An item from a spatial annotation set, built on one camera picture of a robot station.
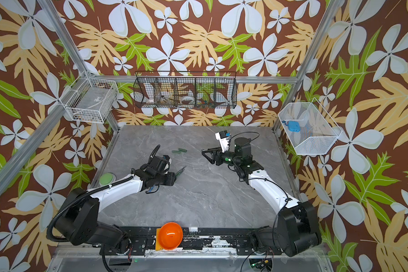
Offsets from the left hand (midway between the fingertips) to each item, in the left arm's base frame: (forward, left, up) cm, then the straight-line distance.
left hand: (171, 175), depth 90 cm
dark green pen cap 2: (+21, 0, -7) cm, 22 cm away
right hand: (+2, -18, +18) cm, 26 cm away
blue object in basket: (+18, -64, +20) cm, 69 cm away
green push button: (+1, +38, -6) cm, 38 cm away
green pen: (+4, -2, -6) cm, 8 cm away
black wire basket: (+43, -6, +25) cm, 50 cm away
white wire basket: (+29, +41, +28) cm, 57 cm away
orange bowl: (-28, -2, -6) cm, 29 cm away
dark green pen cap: (+22, -4, -6) cm, 23 cm away
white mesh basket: (+10, -71, +24) cm, 76 cm away
